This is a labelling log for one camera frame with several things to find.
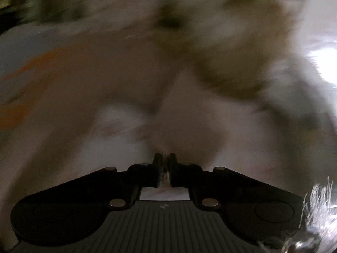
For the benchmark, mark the white fluffy fabric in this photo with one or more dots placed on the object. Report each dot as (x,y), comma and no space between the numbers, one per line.
(321,210)

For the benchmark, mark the beige cloth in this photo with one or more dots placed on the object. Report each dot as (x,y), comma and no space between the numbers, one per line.
(184,131)

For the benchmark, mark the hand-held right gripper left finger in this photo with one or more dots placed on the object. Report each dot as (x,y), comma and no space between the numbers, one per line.
(158,174)

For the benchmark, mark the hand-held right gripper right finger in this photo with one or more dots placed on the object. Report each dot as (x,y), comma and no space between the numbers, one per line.
(171,174)

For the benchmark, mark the pink bed sheet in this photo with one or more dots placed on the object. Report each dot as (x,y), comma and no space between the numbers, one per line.
(121,150)

